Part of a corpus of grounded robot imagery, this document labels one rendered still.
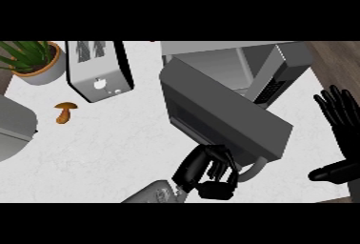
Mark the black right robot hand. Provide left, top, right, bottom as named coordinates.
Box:
left=308, top=84, right=360, bottom=185

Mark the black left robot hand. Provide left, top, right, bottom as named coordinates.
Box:
left=170, top=144, right=241, bottom=201

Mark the dark grey microwave door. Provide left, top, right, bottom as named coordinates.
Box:
left=160, top=56, right=296, bottom=183

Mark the grey microwave body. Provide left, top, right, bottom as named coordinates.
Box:
left=162, top=41, right=315, bottom=110

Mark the brown mushroom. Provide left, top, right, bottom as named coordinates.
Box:
left=54, top=101, right=80, bottom=125

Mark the silver toaster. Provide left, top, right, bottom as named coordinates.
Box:
left=66, top=41, right=136, bottom=104

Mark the pale grey appliance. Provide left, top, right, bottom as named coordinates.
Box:
left=0, top=95, right=41, bottom=162

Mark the potted green plant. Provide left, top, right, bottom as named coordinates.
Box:
left=0, top=41, right=69, bottom=86

